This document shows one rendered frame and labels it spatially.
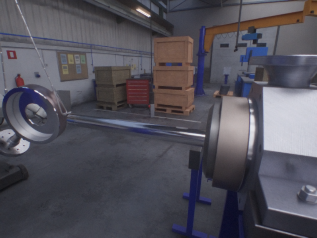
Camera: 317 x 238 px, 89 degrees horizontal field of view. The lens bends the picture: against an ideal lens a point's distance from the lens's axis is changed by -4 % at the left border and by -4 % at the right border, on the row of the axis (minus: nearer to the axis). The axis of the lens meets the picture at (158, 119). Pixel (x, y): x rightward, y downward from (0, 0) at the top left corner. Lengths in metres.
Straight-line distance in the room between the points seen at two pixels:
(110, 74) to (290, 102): 5.09
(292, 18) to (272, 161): 6.38
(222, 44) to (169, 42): 9.28
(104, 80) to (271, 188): 5.40
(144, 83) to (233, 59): 9.52
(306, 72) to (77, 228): 1.89
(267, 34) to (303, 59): 13.60
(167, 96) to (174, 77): 0.59
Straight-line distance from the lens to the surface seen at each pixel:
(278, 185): 0.52
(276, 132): 0.53
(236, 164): 0.58
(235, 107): 0.62
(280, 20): 6.87
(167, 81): 4.94
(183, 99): 4.81
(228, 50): 13.90
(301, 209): 0.47
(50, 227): 2.01
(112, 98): 5.45
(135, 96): 5.48
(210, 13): 14.36
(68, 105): 5.79
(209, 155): 0.60
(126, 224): 1.81
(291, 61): 0.58
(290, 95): 0.60
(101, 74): 5.67
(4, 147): 1.43
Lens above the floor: 1.39
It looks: 18 degrees down
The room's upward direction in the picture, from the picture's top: straight up
